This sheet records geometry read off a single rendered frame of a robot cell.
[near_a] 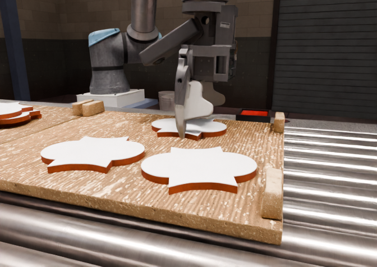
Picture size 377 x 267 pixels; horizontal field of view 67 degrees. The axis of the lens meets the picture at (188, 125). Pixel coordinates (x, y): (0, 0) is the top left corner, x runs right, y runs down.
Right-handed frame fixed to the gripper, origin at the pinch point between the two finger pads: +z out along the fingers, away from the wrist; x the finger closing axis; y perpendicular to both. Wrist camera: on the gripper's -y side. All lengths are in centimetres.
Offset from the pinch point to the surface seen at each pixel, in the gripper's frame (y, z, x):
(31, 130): -26.0, 1.5, -9.4
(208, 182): 8.9, -0.3, -20.7
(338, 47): 92, -16, 456
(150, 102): -34, 8, 56
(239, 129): 8.8, 0.5, 2.8
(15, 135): -26.4, 1.5, -12.3
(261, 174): 13.9, 0.4, -15.2
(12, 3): -371, -66, 301
